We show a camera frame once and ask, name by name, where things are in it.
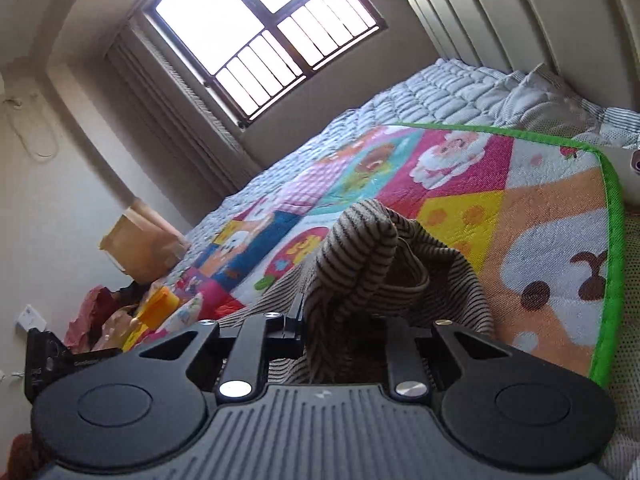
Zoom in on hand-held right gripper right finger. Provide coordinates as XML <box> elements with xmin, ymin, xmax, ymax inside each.
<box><xmin>382</xmin><ymin>317</ymin><xmax>508</xmax><ymax>403</ymax></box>

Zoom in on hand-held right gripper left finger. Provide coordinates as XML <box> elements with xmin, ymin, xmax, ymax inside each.
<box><xmin>135</xmin><ymin>294</ymin><xmax>307</xmax><ymax>404</ymax></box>

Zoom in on brown striped knit sweater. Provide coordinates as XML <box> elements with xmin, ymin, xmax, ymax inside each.
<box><xmin>212</xmin><ymin>198</ymin><xmax>496</xmax><ymax>386</ymax></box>

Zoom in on dark red cloth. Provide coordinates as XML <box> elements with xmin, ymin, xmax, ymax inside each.
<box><xmin>64</xmin><ymin>285</ymin><xmax>133</xmax><ymax>353</ymax></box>

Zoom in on pink plastic bag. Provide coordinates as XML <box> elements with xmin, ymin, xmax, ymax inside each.
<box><xmin>100</xmin><ymin>305</ymin><xmax>146</xmax><ymax>351</ymax></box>

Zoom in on orange plastic box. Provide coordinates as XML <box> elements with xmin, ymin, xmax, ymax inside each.
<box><xmin>122</xmin><ymin>287</ymin><xmax>181</xmax><ymax>353</ymax></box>

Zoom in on brown paper bag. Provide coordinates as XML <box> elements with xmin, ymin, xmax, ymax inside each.
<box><xmin>99</xmin><ymin>199</ymin><xmax>191</xmax><ymax>283</ymax></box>

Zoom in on colourful printed mat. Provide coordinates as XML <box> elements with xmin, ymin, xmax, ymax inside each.
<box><xmin>120</xmin><ymin>122</ymin><xmax>626</xmax><ymax>386</ymax></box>

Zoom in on beige curtain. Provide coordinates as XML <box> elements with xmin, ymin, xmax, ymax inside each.
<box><xmin>105</xmin><ymin>15</ymin><xmax>263</xmax><ymax>198</ymax></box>

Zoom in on white quilted mattress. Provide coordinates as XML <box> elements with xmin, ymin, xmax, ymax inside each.
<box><xmin>185</xmin><ymin>57</ymin><xmax>640</xmax><ymax>480</ymax></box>

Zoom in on grey crumpled cloth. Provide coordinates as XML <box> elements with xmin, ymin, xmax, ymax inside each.
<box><xmin>492</xmin><ymin>62</ymin><xmax>608</xmax><ymax>133</ymax></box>

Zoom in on beige padded headboard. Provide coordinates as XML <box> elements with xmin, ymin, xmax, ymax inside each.
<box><xmin>406</xmin><ymin>0</ymin><xmax>640</xmax><ymax>111</ymax></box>

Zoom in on white wall socket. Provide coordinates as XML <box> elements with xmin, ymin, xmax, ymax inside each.
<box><xmin>15</xmin><ymin>305</ymin><xmax>48</xmax><ymax>333</ymax></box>

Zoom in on white wall cable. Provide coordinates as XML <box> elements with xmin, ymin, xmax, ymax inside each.
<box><xmin>0</xmin><ymin>92</ymin><xmax>56</xmax><ymax>161</ymax></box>

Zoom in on window with brown frame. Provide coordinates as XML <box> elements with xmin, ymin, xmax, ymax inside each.
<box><xmin>127</xmin><ymin>0</ymin><xmax>388</xmax><ymax>131</ymax></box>

